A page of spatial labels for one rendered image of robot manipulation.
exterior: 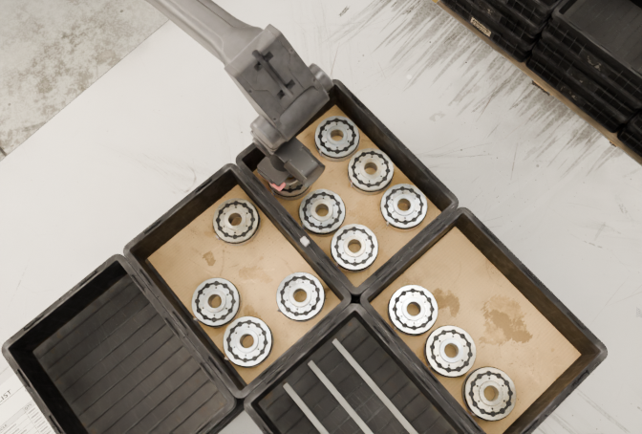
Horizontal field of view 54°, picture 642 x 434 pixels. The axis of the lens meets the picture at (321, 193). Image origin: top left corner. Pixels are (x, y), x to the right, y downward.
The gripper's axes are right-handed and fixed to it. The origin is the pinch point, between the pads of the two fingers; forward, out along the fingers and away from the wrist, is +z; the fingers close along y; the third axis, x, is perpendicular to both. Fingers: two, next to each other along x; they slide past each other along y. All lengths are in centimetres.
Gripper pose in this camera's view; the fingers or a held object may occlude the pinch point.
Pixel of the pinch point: (288, 173)
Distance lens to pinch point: 139.6
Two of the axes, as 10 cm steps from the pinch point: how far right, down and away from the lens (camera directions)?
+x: -7.4, -6.3, 2.3
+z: 0.4, 3.1, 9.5
